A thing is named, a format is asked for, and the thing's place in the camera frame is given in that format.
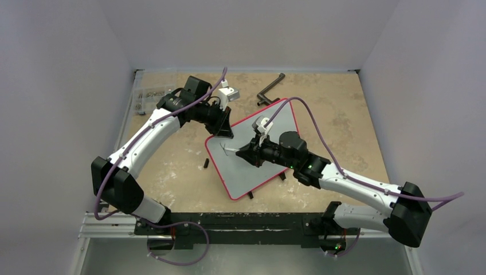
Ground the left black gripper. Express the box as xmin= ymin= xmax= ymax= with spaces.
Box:
xmin=195 ymin=101 xmax=233 ymax=138

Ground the red framed whiteboard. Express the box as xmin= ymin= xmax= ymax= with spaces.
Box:
xmin=205 ymin=99 xmax=299 ymax=201

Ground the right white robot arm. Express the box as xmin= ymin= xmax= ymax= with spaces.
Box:
xmin=236 ymin=131 xmax=432 ymax=248

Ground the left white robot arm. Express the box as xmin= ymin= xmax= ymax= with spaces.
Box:
xmin=91 ymin=76 xmax=240 ymax=234

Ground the clear plastic screw box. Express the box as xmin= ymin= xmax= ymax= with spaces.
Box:
xmin=132 ymin=85 xmax=175 ymax=115

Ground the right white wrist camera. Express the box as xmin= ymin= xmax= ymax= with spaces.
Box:
xmin=252 ymin=116 xmax=273 ymax=147

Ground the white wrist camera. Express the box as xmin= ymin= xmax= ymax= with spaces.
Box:
xmin=252 ymin=116 xmax=273 ymax=147
xmin=215 ymin=80 xmax=240 ymax=111

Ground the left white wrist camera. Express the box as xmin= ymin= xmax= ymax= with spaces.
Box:
xmin=215 ymin=80 xmax=240 ymax=111

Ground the black crank handle tool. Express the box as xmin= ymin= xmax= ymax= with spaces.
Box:
xmin=256 ymin=73 xmax=286 ymax=107

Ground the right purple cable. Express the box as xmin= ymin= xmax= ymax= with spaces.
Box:
xmin=265 ymin=97 xmax=465 ymax=211

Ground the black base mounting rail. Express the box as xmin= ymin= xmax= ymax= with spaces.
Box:
xmin=134 ymin=213 xmax=347 ymax=252

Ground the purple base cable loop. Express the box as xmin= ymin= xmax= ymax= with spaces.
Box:
xmin=147 ymin=221 xmax=210 ymax=266

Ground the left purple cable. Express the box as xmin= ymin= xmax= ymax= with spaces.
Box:
xmin=93 ymin=67 xmax=229 ymax=222

